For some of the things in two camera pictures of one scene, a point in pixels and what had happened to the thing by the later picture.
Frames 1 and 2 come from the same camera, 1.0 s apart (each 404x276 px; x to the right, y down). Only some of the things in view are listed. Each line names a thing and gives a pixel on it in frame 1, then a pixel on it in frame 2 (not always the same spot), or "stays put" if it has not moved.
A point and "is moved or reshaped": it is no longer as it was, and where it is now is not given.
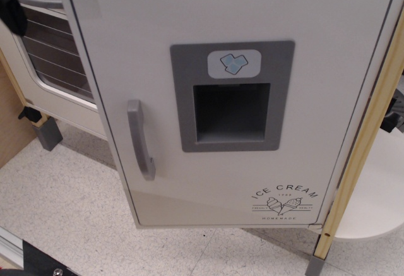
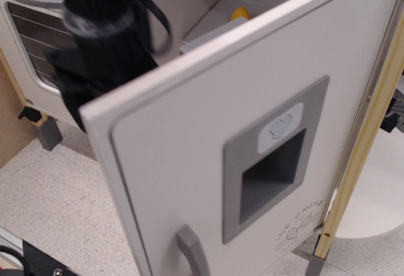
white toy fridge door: (236, 99) is moved or reshaped
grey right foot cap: (315, 266) stays put
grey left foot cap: (48, 134) stays put
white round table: (376, 202) stays put
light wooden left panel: (16, 134) stays put
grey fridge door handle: (147, 164) to (193, 249)
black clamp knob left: (33, 115) stays put
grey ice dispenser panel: (232, 96) to (276, 161)
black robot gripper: (12, 12) to (106, 51)
